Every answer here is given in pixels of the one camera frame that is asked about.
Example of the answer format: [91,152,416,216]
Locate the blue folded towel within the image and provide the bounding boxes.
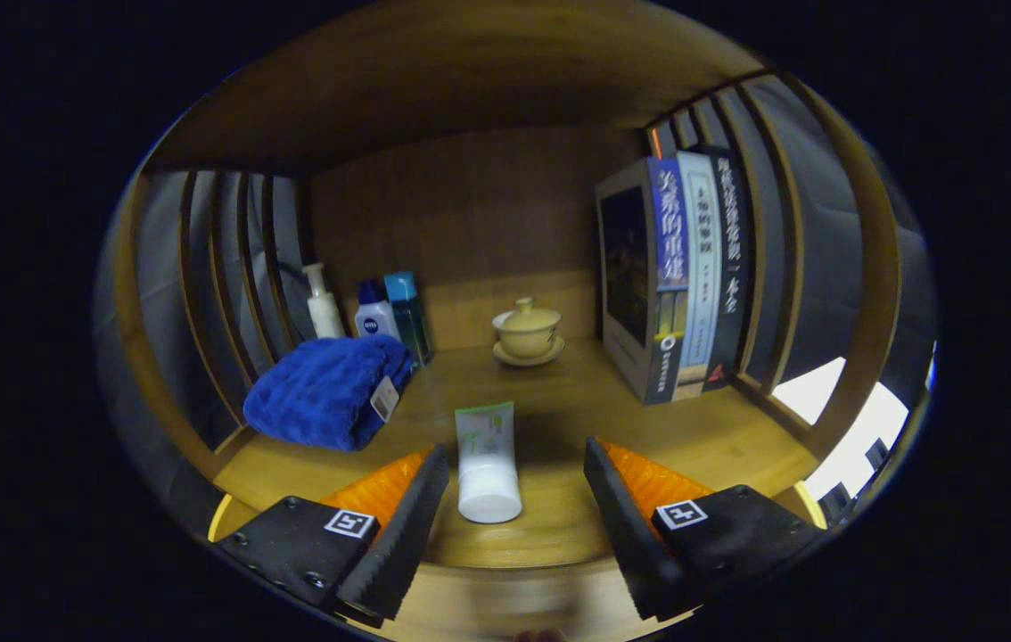
[242,335,415,452]

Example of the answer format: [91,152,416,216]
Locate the book with black spine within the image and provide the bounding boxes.
[702,145,752,391]

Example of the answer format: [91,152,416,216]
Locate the book with pale spine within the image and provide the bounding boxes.
[677,151,724,402]

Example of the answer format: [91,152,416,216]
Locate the wooden countertop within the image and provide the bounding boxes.
[211,337,823,572]

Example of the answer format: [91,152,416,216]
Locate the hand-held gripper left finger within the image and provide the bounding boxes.
[214,444,451,622]

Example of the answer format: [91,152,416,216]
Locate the book with blue spine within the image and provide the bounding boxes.
[596,157,690,407]

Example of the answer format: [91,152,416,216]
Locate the white side cabinet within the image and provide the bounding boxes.
[771,357,912,527]

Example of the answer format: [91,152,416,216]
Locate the teal bottle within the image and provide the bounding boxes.
[383,271,435,368]

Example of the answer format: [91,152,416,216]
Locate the beige lidded teacup with saucer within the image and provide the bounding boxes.
[492,298,566,367]

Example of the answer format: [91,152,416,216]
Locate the wooden cabinet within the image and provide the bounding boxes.
[109,0,908,572]

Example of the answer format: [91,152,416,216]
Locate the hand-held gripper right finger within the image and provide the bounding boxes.
[583,436,827,622]

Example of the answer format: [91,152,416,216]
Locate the white pump bottle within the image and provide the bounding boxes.
[302,262,346,340]

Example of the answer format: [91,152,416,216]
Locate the white tube with green print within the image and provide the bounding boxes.
[455,401,524,524]

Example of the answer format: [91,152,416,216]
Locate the white bottle with blue cap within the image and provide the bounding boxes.
[354,279,402,342]

